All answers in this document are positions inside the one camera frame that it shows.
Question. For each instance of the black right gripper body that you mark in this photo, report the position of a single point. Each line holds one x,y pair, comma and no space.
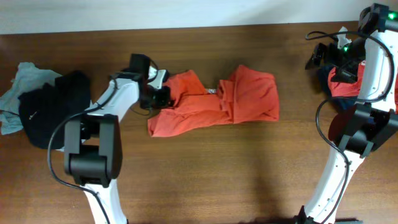
353,51

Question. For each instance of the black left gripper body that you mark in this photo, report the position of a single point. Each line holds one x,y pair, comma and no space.
155,98

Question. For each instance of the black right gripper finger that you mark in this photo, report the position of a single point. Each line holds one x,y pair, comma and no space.
316,57
342,76

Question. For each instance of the orange t-shirt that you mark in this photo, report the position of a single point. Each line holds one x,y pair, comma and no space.
247,95

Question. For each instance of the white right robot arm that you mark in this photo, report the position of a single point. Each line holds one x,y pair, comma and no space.
361,129

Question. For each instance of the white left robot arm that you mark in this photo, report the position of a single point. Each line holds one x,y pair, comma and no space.
93,154

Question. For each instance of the red printed t-shirt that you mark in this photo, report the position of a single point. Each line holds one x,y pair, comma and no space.
350,90

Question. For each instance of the black garment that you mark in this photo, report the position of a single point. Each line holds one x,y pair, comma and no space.
42,110

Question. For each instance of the grey garment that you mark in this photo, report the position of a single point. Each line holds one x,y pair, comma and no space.
28,78

